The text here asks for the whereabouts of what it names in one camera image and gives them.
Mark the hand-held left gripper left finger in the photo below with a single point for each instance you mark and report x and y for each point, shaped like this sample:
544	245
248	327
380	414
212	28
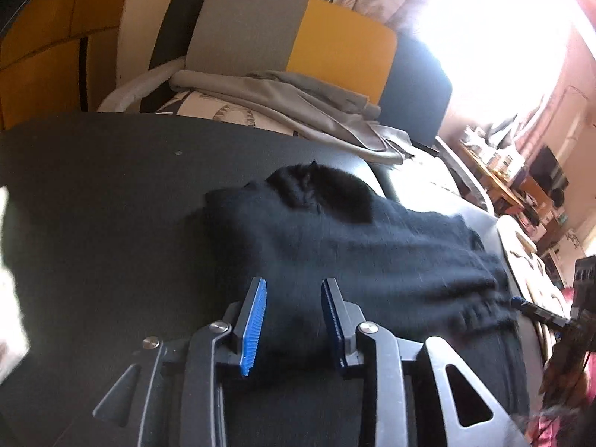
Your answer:
254	330

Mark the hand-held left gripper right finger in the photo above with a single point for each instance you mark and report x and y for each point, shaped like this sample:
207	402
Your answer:
331	328

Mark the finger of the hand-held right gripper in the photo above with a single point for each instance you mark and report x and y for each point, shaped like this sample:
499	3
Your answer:
540	312

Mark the black knit sweater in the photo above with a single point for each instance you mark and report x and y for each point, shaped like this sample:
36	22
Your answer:
372	260

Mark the pink ruffled quilt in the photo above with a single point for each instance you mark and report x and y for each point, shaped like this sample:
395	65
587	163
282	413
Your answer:
549	430

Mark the black flat screen television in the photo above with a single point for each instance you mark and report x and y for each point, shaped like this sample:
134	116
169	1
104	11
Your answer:
549	167

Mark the wooden side table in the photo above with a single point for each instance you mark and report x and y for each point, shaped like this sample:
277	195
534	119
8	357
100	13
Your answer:
496	179

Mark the cluster of jars and bottles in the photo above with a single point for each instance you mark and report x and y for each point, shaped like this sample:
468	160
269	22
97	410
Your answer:
493	153

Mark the printed white cushion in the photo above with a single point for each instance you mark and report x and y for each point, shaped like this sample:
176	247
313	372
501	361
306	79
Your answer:
219	111

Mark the grey cloth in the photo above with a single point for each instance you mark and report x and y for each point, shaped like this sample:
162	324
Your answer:
298	102

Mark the white cloth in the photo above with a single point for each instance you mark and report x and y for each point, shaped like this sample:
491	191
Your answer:
11	288

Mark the black upright cushion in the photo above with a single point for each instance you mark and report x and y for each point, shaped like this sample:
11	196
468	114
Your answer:
181	14

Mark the orange wooden wardrobe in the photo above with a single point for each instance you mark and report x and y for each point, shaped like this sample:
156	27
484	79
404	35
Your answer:
46	46

